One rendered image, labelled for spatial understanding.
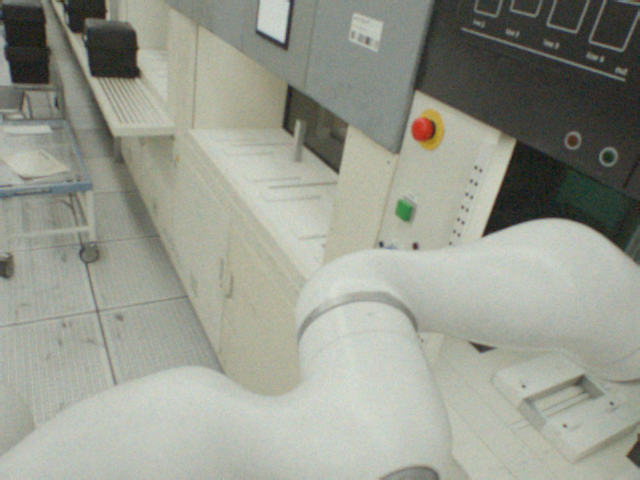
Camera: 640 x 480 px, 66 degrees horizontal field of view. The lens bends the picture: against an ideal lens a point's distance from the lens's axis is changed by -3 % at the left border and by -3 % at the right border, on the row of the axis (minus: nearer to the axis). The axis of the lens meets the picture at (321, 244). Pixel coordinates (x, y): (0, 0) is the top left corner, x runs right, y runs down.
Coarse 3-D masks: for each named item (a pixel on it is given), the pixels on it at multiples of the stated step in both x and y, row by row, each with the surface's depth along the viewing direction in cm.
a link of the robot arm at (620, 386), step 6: (600, 378) 41; (612, 384) 41; (618, 384) 40; (624, 384) 40; (630, 384) 39; (636, 384) 39; (618, 390) 43; (624, 390) 41; (630, 390) 40; (636, 390) 40; (630, 396) 42; (636, 396) 41
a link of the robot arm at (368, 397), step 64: (320, 320) 39; (384, 320) 38; (128, 384) 40; (192, 384) 37; (320, 384) 34; (384, 384) 32; (64, 448) 36; (128, 448) 36; (192, 448) 35; (256, 448) 33; (320, 448) 30; (384, 448) 30; (448, 448) 32
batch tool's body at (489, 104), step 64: (448, 0) 75; (448, 64) 77; (512, 64) 67; (448, 128) 80; (512, 128) 68; (576, 128) 60; (448, 192) 81; (512, 192) 111; (576, 192) 114; (448, 384) 102; (576, 384) 108; (512, 448) 90
